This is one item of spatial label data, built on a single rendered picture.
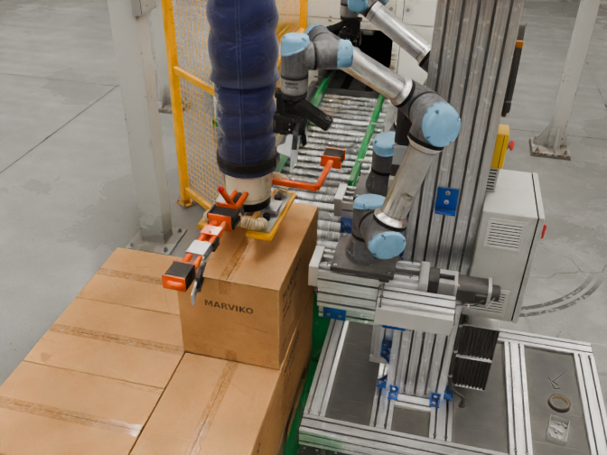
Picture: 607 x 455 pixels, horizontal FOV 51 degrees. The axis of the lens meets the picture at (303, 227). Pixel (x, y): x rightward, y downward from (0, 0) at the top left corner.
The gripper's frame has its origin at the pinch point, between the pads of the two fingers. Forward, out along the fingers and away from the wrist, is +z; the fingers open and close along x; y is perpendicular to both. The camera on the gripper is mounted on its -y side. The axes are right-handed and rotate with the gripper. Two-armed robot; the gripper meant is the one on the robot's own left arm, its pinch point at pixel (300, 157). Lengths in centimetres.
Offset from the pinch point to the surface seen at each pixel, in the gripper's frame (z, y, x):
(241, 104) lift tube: -2.1, 27.0, -28.8
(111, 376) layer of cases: 98, 70, 10
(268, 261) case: 58, 17, -24
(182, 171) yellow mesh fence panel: 126, 128, -197
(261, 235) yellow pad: 45, 19, -22
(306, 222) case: 58, 9, -54
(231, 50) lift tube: -20.5, 29.4, -27.8
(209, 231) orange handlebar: 32.3, 30.8, -1.8
